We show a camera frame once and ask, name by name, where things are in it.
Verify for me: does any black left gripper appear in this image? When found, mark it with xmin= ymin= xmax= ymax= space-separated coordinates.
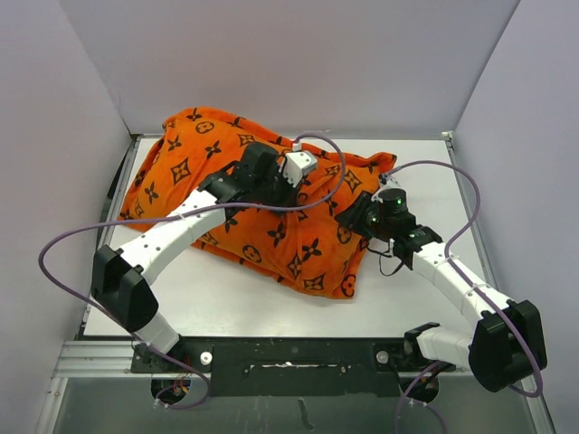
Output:
xmin=251 ymin=163 xmax=300 ymax=218

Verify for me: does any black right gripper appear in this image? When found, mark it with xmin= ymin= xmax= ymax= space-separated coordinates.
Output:
xmin=337 ymin=192 xmax=394 ymax=239

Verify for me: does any orange patterned plush pillowcase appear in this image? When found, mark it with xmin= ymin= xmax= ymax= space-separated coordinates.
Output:
xmin=118 ymin=106 xmax=398 ymax=300

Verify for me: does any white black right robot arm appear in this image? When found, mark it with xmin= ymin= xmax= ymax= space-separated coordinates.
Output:
xmin=336 ymin=188 xmax=547 ymax=392

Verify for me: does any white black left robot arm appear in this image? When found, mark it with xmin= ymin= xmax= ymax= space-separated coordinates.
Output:
xmin=91 ymin=142 xmax=317 ymax=372

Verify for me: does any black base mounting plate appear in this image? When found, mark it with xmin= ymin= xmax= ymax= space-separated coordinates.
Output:
xmin=130 ymin=337 xmax=428 ymax=397

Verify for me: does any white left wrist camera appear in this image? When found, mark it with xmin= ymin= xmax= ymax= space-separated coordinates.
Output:
xmin=280 ymin=149 xmax=318 ymax=187

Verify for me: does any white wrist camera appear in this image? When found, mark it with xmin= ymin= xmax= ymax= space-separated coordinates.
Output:
xmin=379 ymin=173 xmax=401 ymax=189
xmin=280 ymin=149 xmax=318 ymax=187

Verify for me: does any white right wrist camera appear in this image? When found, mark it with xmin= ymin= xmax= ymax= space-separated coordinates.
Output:
xmin=379 ymin=173 xmax=401 ymax=189

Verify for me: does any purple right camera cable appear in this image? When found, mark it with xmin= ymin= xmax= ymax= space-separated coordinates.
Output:
xmin=379 ymin=160 xmax=544 ymax=434

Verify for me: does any purple camera cable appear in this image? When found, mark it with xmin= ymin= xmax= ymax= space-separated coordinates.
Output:
xmin=38 ymin=133 xmax=347 ymax=410
xmin=379 ymin=160 xmax=544 ymax=434

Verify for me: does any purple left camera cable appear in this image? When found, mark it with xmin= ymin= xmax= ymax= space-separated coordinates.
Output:
xmin=38 ymin=133 xmax=347 ymax=410

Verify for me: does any aluminium frame rail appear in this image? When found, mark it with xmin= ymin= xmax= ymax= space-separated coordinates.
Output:
xmin=35 ymin=338 xmax=150 ymax=434

